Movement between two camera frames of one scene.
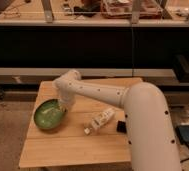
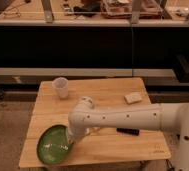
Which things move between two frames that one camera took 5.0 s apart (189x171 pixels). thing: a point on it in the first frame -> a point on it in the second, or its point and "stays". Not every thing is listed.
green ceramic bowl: [50, 114] -> [53, 145]
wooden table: [91, 135] stays
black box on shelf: [188, 69] stays
